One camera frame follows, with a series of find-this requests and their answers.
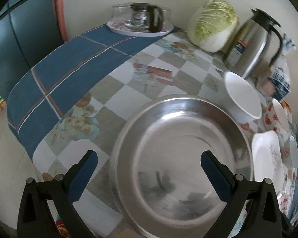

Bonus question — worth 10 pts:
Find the white oval tray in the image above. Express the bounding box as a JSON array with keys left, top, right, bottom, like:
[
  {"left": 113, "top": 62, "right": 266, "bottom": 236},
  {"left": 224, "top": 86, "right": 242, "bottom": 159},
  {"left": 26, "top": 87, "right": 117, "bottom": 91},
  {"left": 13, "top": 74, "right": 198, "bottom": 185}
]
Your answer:
[{"left": 107, "top": 19, "right": 174, "bottom": 37}]

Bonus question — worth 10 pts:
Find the large stainless steel basin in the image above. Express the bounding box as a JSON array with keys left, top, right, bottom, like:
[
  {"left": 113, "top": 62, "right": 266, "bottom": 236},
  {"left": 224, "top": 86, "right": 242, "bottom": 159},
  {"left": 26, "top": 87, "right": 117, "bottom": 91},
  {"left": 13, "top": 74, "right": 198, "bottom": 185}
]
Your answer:
[{"left": 110, "top": 95, "right": 253, "bottom": 237}]

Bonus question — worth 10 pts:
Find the white floral plate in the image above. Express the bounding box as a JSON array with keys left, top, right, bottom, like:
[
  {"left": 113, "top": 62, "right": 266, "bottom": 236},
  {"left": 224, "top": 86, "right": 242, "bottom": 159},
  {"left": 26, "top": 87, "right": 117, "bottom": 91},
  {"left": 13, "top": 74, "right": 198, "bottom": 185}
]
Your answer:
[{"left": 251, "top": 131, "right": 285, "bottom": 194}]

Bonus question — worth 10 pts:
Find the stainless steel thermos jug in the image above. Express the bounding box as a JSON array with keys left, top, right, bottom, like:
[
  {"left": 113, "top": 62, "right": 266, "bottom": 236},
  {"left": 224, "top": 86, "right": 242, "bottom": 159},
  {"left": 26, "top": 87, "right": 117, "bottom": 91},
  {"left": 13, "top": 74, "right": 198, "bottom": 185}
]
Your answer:
[{"left": 223, "top": 9, "right": 283, "bottom": 80}]

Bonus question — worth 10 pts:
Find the toast bread bag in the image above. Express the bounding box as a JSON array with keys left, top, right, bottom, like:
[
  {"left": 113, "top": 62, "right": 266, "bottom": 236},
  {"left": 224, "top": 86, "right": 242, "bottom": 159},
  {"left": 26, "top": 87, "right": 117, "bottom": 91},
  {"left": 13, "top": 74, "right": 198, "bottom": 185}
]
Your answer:
[{"left": 256, "top": 33, "right": 296, "bottom": 102}]

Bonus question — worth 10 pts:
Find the red floral patterned bowl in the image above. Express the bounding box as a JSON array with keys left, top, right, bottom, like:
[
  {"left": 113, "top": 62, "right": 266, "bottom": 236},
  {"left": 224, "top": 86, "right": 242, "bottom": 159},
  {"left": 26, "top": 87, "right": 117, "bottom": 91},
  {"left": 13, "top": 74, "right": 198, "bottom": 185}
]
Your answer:
[{"left": 263, "top": 98, "right": 290, "bottom": 134}]

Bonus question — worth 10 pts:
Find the pink foam tube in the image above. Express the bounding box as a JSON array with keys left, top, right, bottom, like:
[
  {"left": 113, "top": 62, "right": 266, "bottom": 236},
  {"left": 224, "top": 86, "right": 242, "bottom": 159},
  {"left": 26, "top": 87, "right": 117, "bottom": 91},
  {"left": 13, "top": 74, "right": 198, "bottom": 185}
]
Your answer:
[{"left": 53, "top": 0, "right": 68, "bottom": 42}]

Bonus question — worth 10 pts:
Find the glass coffee pot black handle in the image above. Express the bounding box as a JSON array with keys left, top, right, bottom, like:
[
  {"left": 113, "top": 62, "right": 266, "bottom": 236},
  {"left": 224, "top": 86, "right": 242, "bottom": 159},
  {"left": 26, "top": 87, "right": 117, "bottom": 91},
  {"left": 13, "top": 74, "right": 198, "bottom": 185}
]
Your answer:
[{"left": 129, "top": 3, "right": 163, "bottom": 32}]

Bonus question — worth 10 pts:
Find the clear drinking glass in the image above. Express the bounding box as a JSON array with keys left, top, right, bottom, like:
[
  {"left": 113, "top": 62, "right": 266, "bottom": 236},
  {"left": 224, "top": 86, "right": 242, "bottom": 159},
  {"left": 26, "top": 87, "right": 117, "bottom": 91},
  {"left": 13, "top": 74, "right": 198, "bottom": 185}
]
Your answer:
[
  {"left": 160, "top": 7, "right": 171, "bottom": 29},
  {"left": 112, "top": 2, "right": 131, "bottom": 23}
]

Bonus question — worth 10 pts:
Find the napa cabbage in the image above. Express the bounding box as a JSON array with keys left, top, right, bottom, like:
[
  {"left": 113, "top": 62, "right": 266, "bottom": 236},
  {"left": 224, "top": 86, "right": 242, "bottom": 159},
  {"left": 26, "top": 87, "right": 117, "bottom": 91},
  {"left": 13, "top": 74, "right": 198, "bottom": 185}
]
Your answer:
[{"left": 187, "top": 0, "right": 239, "bottom": 53}]

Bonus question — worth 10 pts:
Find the patterned checkered tablecloth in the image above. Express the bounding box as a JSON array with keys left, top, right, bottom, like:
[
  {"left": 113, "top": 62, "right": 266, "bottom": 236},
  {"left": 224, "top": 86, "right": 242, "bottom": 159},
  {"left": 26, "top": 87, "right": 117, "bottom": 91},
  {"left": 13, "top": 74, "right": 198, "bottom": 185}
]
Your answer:
[{"left": 8, "top": 26, "right": 298, "bottom": 237}]

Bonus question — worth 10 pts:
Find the white square bowl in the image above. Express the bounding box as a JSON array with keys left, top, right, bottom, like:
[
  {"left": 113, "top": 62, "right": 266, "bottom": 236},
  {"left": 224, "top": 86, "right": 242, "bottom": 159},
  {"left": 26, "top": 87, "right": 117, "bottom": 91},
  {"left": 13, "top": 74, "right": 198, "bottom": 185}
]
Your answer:
[{"left": 222, "top": 71, "right": 262, "bottom": 124}]

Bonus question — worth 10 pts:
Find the small white bowl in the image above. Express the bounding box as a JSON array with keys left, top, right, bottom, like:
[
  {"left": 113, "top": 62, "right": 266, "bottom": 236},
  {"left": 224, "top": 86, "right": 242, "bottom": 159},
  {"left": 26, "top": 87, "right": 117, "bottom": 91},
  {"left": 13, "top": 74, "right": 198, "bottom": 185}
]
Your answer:
[{"left": 282, "top": 136, "right": 298, "bottom": 170}]

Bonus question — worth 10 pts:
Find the blue cabinet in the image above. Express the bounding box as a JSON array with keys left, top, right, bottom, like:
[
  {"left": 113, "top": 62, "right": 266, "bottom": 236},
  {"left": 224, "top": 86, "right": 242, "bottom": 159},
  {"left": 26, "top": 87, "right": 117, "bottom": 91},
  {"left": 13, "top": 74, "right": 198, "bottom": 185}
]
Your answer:
[{"left": 0, "top": 0, "right": 63, "bottom": 99}]

